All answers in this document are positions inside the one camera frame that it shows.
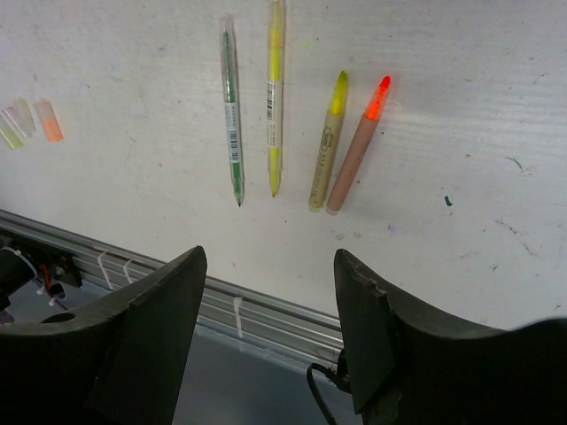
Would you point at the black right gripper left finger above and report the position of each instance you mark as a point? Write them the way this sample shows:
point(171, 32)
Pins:
point(117, 360)

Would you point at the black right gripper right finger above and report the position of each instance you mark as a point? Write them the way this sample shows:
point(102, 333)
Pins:
point(409, 362)

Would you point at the orange highlighter pen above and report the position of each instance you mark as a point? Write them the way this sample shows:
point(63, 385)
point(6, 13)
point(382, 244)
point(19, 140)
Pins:
point(361, 139)

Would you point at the yellow highlighter pen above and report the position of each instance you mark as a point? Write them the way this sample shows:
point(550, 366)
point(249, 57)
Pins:
point(328, 144)

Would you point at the clear orange highlighter cap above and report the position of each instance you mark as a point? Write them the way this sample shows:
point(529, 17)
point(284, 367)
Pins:
point(48, 120)

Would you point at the clear yellow highlighter cap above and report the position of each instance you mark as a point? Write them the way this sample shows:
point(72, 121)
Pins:
point(9, 134)

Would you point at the green gel pen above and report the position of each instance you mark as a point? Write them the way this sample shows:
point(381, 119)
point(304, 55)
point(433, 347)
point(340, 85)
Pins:
point(231, 107)

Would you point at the yellow gel pen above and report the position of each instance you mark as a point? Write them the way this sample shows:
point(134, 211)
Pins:
point(275, 96)

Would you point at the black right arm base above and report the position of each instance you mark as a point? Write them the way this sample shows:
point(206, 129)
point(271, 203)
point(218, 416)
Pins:
point(24, 260)

